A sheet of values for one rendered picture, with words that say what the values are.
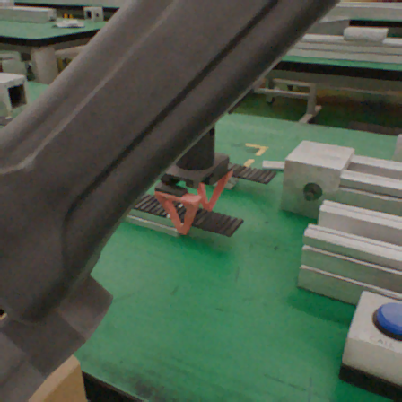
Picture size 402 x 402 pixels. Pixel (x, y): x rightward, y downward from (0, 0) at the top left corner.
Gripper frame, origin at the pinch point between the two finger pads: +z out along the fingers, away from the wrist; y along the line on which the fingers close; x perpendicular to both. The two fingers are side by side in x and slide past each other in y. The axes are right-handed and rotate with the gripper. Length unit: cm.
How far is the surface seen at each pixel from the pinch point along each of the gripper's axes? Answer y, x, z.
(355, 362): -17.0, -27.5, -0.3
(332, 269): -5.0, -22.1, -1.5
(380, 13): 341, 30, 3
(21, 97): 34, 77, 0
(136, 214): -2.4, 9.5, 1.2
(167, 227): -2.1, 3.9, 2.0
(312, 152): 19.0, -11.9, -6.2
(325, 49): 157, 23, 1
